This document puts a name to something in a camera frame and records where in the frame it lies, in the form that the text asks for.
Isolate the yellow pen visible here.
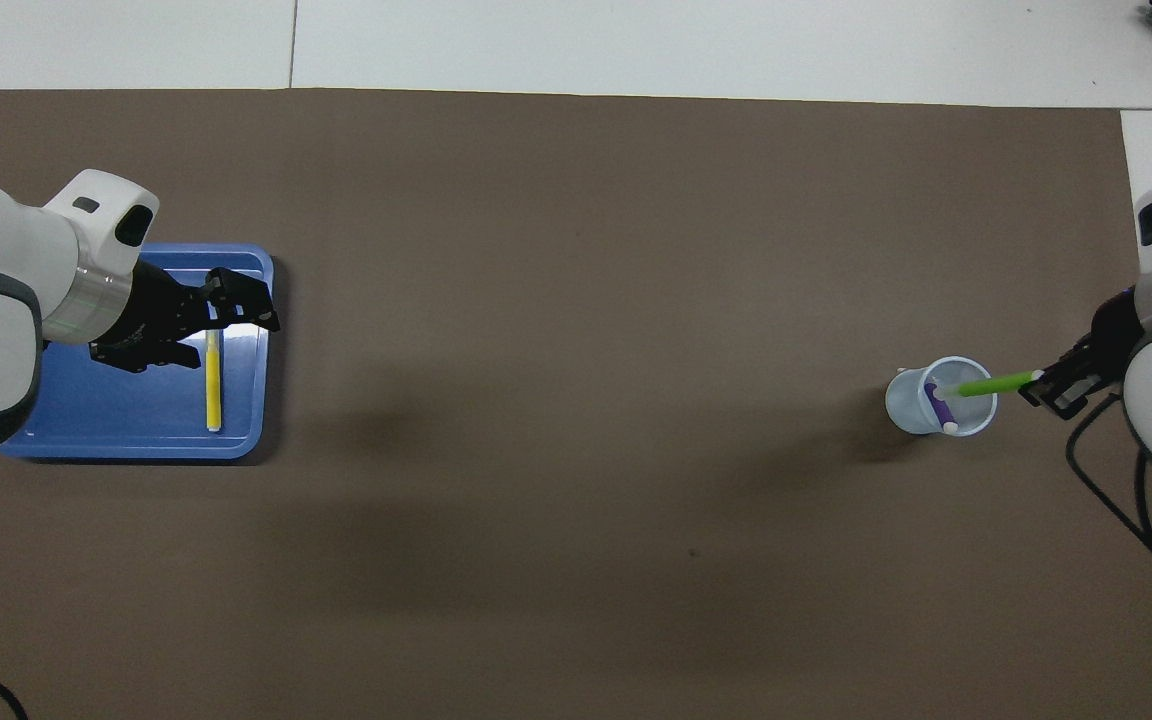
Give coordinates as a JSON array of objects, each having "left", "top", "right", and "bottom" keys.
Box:
[{"left": 205, "top": 330, "right": 224, "bottom": 434}]

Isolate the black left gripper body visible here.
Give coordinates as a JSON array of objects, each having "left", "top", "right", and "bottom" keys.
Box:
[{"left": 91, "top": 258, "right": 212, "bottom": 353}]

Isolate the translucent plastic cup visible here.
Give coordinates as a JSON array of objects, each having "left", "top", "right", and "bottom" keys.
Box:
[{"left": 884, "top": 355, "right": 999, "bottom": 439}]

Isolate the blue plastic tray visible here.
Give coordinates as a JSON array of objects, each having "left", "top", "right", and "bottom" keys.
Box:
[{"left": 0, "top": 242, "right": 275, "bottom": 461}]

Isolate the purple pen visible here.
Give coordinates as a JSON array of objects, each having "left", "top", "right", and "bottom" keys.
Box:
[{"left": 923, "top": 382, "right": 959, "bottom": 435}]

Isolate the green pen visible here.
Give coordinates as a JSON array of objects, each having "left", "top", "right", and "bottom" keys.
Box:
[{"left": 951, "top": 370, "right": 1042, "bottom": 398}]

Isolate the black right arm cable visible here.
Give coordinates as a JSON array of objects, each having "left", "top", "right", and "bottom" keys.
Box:
[{"left": 1066, "top": 385, "right": 1152, "bottom": 566}]

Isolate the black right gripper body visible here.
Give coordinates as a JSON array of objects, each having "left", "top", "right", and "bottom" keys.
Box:
[{"left": 1076, "top": 288, "right": 1147, "bottom": 386}]

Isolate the brown table mat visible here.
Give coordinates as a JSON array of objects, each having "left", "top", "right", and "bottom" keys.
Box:
[{"left": 0, "top": 88, "right": 1152, "bottom": 720}]

